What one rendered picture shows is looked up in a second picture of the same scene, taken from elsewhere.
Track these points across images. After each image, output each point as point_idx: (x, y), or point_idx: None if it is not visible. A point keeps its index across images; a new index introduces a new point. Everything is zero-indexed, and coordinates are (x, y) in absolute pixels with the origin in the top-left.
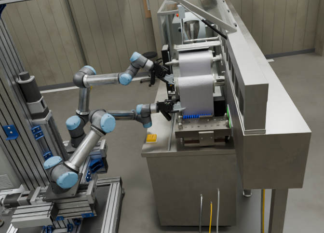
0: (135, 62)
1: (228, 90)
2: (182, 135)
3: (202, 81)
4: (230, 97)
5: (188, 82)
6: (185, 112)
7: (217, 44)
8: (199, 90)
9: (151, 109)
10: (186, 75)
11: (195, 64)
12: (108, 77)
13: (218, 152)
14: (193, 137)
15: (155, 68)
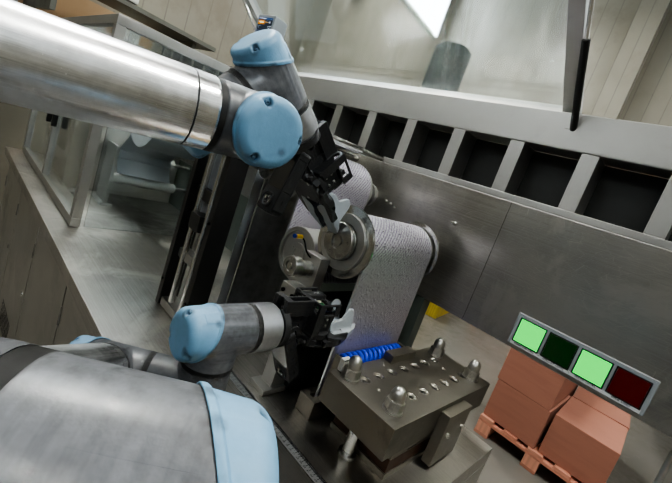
0: (269, 78)
1: (550, 271)
2: (402, 442)
3: (415, 239)
4: (614, 288)
5: (391, 234)
6: (345, 340)
7: (378, 154)
8: (406, 265)
9: (268, 330)
10: (309, 214)
11: (340, 189)
12: (145, 63)
13: (468, 474)
14: (421, 438)
15: (314, 146)
